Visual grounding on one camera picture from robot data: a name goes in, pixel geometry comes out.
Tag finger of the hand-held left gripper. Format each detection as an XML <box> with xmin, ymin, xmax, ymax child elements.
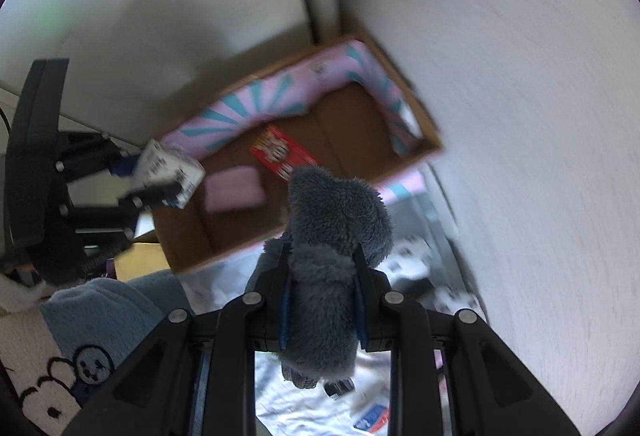
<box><xmin>57</xmin><ymin>180</ymin><xmax>184</xmax><ymax>238</ymax></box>
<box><xmin>54</xmin><ymin>132</ymin><xmax>140</xmax><ymax>185</ymax></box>

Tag pink folded cloth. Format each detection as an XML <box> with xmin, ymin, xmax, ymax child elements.
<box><xmin>205</xmin><ymin>166</ymin><xmax>266</xmax><ymax>215</ymax></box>

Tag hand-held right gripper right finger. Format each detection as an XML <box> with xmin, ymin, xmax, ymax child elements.
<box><xmin>350</xmin><ymin>246</ymin><xmax>583</xmax><ymax>436</ymax></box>

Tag light blue fleece cloth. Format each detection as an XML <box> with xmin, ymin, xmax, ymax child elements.
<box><xmin>40</xmin><ymin>268</ymin><xmax>194</xmax><ymax>412</ymax></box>

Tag cardboard box pink striped flaps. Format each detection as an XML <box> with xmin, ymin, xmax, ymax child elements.
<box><xmin>150</xmin><ymin>33</ymin><xmax>444</xmax><ymax>275</ymax></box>

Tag grey blue fuzzy plush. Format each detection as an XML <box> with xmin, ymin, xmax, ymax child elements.
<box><xmin>245</xmin><ymin>165</ymin><xmax>396</xmax><ymax>390</ymax></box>

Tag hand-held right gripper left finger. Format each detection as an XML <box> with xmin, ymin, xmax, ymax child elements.
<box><xmin>62</xmin><ymin>243</ymin><xmax>296</xmax><ymax>436</ymax></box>

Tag white fleece cloth bear print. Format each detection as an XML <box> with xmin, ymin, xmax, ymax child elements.
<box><xmin>0</xmin><ymin>275</ymin><xmax>101</xmax><ymax>433</ymax></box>

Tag blue red white packet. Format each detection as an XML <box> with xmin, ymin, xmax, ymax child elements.
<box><xmin>352</xmin><ymin>403</ymin><xmax>391</xmax><ymax>432</ymax></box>

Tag small black packet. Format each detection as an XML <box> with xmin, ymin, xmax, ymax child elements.
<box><xmin>325</xmin><ymin>378</ymin><xmax>357</xmax><ymax>401</ymax></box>

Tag small tan cardboard box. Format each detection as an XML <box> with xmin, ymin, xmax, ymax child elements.
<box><xmin>115</xmin><ymin>241</ymin><xmax>174</xmax><ymax>283</ymax></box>

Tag small white box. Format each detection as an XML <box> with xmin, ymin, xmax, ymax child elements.
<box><xmin>132</xmin><ymin>139</ymin><xmax>207</xmax><ymax>210</ymax></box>

